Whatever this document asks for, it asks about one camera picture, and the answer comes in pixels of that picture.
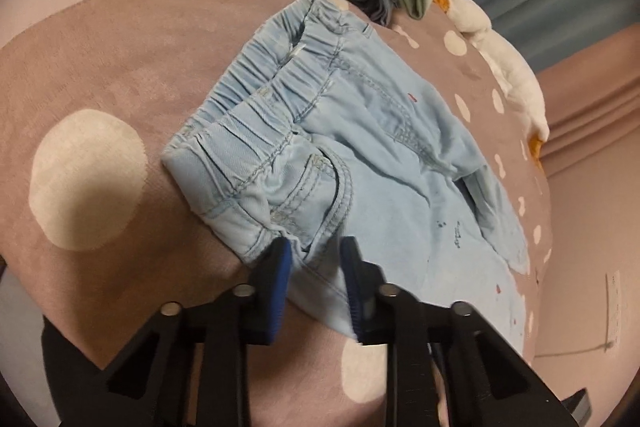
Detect light blue denim pants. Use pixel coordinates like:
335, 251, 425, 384
162, 0, 529, 350

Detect white goose plush toy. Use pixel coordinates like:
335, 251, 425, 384
434, 0, 550, 168

